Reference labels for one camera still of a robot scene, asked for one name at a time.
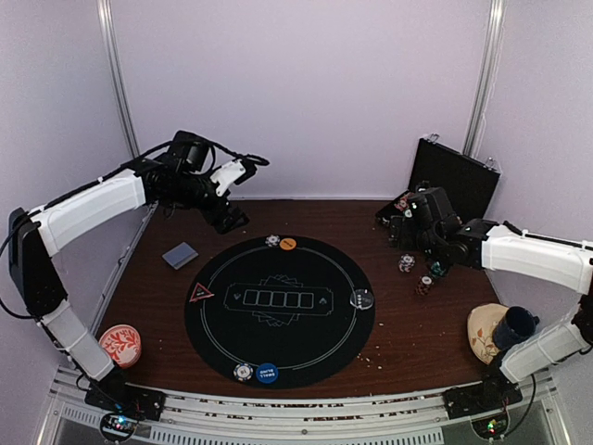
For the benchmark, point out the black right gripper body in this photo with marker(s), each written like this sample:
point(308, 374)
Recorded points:
point(429, 246)

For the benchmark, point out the red white patterned cup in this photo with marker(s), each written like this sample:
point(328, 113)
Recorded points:
point(123, 344)

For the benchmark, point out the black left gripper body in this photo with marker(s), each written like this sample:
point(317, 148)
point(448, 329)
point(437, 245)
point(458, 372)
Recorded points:
point(212, 215)

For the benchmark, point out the yellow big blind button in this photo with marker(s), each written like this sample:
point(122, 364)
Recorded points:
point(288, 243)

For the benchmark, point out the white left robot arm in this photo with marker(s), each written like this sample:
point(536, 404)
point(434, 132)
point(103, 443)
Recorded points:
point(36, 236)

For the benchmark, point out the clear round dealer button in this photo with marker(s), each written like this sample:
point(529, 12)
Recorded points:
point(361, 299)

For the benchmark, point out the aluminium frame post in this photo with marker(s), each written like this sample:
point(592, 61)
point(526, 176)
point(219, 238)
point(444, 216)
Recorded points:
point(109, 37)
point(486, 77)

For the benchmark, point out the round wooden coaster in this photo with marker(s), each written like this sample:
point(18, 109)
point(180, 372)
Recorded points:
point(480, 325)

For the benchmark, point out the blue small blind button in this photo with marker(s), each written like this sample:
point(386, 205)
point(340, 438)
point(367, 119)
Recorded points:
point(267, 373)

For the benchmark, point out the aluminium frame post left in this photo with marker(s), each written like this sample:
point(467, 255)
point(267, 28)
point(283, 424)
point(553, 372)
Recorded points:
point(109, 37)

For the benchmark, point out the blue white chip stack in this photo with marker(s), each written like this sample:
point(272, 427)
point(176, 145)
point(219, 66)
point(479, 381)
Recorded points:
point(406, 263)

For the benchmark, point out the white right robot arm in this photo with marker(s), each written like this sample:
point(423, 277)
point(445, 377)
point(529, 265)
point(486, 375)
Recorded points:
point(501, 247)

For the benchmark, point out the red triangular all-in marker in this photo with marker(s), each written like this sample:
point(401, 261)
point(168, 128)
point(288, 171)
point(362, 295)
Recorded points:
point(199, 292)

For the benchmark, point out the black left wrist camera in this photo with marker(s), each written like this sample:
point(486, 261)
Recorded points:
point(188, 152)

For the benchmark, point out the round black poker mat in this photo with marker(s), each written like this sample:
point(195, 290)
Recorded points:
point(289, 308)

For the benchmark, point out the brown poker chip stack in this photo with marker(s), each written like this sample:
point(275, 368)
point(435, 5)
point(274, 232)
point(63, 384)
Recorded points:
point(424, 285)

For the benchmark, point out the black poker chip case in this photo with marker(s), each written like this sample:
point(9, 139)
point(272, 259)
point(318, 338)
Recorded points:
point(469, 183)

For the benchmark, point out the aluminium frame post right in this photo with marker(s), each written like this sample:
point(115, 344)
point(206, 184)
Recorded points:
point(486, 77)

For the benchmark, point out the green poker chip stack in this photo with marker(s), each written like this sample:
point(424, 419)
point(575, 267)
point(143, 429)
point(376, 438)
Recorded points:
point(437, 270)

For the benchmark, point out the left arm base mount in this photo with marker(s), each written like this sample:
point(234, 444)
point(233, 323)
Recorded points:
point(125, 405)

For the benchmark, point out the dark blue mug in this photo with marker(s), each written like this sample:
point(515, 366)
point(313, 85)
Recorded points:
point(515, 327)

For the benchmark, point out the red chip row in case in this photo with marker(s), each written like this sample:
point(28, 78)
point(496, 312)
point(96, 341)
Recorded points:
point(401, 203)

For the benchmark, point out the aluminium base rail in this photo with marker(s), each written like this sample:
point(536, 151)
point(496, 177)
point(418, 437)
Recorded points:
point(418, 417)

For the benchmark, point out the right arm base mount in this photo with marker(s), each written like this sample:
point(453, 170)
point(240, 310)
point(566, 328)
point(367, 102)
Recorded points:
point(487, 403)

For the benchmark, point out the blue patterned card deck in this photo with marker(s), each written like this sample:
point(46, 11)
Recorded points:
point(179, 256)

